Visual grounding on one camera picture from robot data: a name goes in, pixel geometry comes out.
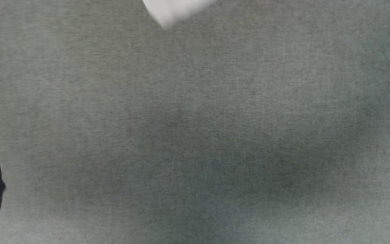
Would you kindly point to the red and white garment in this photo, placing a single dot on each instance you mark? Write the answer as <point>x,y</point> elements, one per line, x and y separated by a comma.
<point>173,8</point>

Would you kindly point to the grey fabric sofa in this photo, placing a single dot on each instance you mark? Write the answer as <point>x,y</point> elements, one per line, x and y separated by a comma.
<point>195,135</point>

